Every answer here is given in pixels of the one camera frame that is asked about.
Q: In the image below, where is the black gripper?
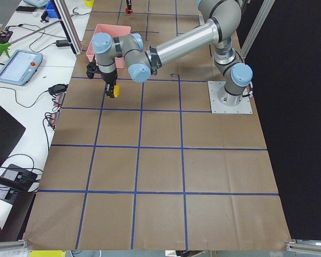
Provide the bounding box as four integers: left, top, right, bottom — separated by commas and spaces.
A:
100, 0, 132, 99

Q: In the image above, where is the yellow toy block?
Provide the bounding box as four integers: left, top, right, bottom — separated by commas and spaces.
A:
113, 85, 120, 98

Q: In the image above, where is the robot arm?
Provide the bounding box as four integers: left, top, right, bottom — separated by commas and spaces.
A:
86, 0, 253, 107

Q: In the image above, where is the pink plastic box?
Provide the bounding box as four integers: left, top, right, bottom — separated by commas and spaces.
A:
86, 24, 131, 62

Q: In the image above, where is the black power adapter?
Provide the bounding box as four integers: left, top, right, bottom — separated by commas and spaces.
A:
55, 40, 70, 48

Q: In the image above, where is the blue storage bin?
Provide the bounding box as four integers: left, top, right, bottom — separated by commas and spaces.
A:
45, 1, 58, 19

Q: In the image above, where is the teach pendant tablet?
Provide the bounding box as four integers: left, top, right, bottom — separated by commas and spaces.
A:
0, 50, 43, 86

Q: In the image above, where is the long reach grabber tool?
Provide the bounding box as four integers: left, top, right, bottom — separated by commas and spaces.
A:
0, 19, 62, 57

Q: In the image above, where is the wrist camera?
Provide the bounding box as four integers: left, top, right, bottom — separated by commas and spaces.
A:
86, 61, 98, 79

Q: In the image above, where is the aluminium frame post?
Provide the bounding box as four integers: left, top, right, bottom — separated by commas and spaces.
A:
51, 0, 82, 56

